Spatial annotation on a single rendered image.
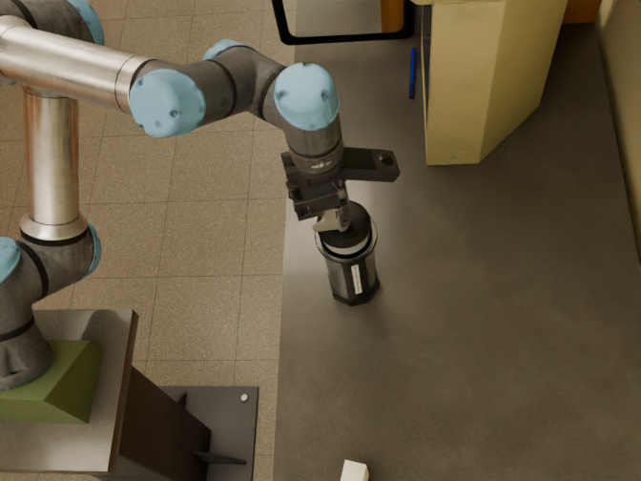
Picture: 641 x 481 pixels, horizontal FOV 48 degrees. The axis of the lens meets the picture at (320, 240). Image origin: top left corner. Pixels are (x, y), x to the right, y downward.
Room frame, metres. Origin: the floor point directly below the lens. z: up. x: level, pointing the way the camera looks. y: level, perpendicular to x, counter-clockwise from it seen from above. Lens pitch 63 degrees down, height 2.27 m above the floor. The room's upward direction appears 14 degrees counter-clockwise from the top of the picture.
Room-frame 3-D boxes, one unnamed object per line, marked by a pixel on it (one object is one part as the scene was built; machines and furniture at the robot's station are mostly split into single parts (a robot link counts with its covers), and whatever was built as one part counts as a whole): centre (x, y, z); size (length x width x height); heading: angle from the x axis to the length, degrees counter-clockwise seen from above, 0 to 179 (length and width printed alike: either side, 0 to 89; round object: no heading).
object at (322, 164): (0.55, -0.03, 1.44); 0.08 x 0.08 x 0.05
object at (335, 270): (0.56, -0.05, 1.06); 0.11 x 0.11 x 0.21
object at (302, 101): (0.56, -0.02, 1.52); 0.09 x 0.08 x 0.11; 42
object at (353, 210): (0.56, -0.04, 1.21); 0.09 x 0.09 x 0.07
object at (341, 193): (0.56, -0.02, 1.36); 0.09 x 0.08 x 0.12; 91
